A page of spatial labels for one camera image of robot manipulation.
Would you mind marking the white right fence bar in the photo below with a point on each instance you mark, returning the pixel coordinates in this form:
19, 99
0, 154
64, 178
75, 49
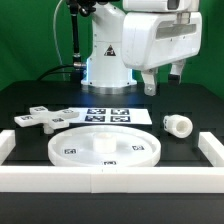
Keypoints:
212, 148

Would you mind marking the white front fence bar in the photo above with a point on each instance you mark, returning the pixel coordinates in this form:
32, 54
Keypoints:
119, 180

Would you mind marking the white marker sheet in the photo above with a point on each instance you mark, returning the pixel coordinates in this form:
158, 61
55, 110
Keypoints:
108, 115

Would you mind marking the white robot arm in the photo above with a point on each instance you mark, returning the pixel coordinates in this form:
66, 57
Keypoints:
106, 71

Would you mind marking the white left fence bar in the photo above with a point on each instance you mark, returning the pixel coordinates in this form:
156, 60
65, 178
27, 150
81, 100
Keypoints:
7, 144

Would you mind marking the white fence bar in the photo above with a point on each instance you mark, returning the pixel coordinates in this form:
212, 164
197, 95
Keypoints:
119, 180
7, 144
212, 148

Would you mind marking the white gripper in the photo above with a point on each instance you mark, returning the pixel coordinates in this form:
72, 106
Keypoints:
150, 40

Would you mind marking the white round table top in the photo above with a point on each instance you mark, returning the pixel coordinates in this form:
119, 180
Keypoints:
104, 145

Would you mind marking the white cross-shaped table base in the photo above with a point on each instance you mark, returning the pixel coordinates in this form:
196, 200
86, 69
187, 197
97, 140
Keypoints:
51, 120

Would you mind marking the black camera pole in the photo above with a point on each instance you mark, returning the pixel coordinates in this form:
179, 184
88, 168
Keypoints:
83, 8

